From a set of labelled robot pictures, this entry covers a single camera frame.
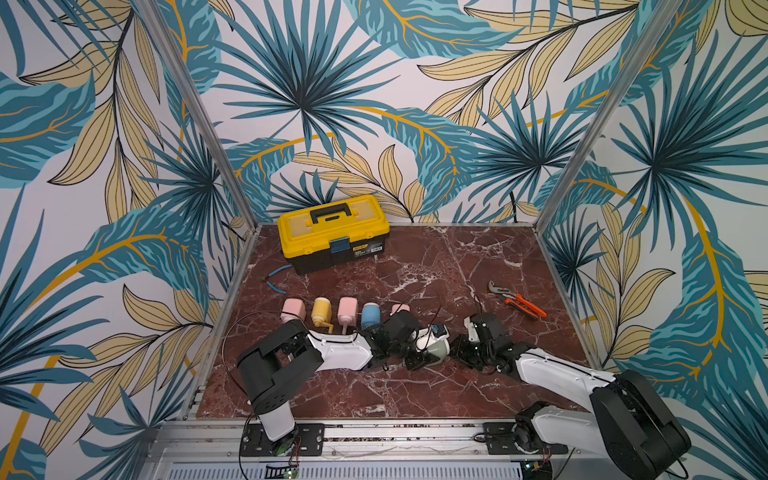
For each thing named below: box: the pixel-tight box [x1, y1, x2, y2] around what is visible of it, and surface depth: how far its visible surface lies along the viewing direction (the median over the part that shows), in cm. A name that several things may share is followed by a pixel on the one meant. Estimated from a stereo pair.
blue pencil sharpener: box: [361, 302, 381, 330], surface depth 90 cm
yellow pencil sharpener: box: [312, 297, 334, 334], surface depth 90 cm
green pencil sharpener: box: [425, 338, 451, 366], surface depth 82 cm
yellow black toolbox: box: [277, 195, 391, 275], surface depth 99 cm
